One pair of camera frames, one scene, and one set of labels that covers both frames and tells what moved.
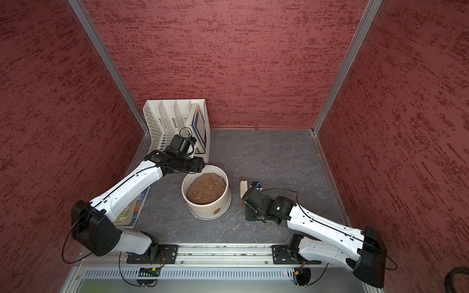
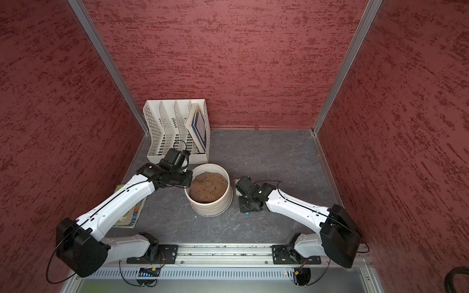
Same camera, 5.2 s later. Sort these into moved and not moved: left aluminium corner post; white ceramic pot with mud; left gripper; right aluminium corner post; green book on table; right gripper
Moved: right gripper; left gripper
Not moved: left aluminium corner post; green book on table; right aluminium corner post; white ceramic pot with mud
